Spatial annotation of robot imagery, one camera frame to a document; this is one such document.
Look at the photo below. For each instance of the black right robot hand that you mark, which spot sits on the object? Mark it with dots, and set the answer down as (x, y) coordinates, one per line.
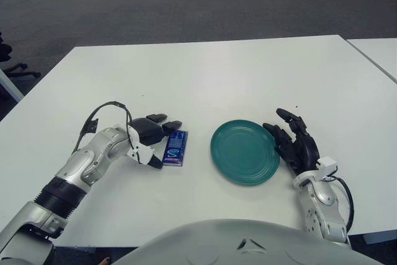
(304, 150)

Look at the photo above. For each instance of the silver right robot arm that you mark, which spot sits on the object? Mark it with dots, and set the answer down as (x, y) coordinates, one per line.
(325, 209)

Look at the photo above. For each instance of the grey robot torso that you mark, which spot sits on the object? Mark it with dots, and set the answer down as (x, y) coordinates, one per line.
(248, 246)

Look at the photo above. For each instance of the grey table frame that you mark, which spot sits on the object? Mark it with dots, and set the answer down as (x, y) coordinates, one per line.
(381, 237)

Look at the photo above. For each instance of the teal round plate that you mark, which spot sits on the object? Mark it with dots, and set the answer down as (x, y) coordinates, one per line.
(245, 151)

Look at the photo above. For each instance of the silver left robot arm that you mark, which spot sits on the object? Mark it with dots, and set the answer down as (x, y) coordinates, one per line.
(83, 168)

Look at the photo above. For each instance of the blue gum box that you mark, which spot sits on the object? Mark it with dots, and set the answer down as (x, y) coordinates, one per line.
(175, 148)

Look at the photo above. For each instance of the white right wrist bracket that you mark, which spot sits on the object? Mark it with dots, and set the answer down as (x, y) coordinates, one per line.
(327, 165)

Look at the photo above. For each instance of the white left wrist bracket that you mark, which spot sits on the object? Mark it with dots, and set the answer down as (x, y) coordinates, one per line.
(139, 151)

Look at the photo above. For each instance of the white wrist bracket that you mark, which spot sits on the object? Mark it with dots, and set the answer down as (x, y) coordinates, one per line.
(327, 165)
(139, 151)

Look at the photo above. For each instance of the white table leg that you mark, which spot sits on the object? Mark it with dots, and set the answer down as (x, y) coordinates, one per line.
(10, 86)

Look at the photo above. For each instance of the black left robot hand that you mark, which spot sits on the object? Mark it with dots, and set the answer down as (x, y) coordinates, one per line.
(149, 130)

